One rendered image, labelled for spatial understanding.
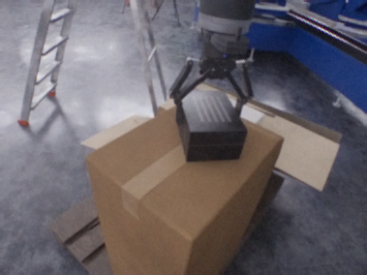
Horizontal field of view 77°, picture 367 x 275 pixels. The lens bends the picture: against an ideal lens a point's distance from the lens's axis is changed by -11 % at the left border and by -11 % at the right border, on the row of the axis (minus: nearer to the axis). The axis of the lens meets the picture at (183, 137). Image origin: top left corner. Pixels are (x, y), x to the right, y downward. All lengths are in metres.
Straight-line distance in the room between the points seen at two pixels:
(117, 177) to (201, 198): 0.18
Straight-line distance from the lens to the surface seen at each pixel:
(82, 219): 1.42
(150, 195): 0.51
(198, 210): 0.50
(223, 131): 0.55
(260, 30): 4.04
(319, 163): 1.29
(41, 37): 2.03
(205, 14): 0.50
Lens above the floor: 1.29
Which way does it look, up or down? 38 degrees down
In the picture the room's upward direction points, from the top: 7 degrees clockwise
